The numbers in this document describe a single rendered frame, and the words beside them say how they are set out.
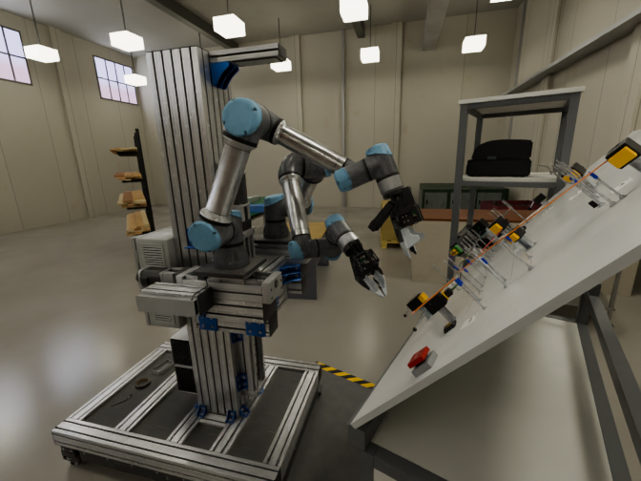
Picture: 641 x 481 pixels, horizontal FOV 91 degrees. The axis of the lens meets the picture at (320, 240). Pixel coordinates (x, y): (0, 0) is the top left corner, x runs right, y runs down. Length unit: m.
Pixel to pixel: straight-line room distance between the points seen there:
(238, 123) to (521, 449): 1.23
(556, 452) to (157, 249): 1.64
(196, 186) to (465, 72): 9.55
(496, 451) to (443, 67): 9.94
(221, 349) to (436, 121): 9.30
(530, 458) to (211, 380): 1.44
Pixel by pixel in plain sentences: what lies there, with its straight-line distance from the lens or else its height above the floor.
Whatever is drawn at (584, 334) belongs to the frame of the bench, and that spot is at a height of 0.80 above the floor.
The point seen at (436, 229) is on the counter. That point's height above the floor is 0.70.
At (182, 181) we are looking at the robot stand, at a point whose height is 1.49.
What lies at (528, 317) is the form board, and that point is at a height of 1.30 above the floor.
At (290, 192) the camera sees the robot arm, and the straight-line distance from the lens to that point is 1.29.
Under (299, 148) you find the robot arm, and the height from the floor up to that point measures 1.62.
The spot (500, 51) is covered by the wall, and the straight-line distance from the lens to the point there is 10.77.
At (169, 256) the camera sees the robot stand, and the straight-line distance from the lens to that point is 1.66.
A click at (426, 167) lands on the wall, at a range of 10.22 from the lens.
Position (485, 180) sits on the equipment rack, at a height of 1.44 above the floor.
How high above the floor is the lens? 1.58
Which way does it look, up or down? 15 degrees down
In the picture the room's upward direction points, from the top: 2 degrees counter-clockwise
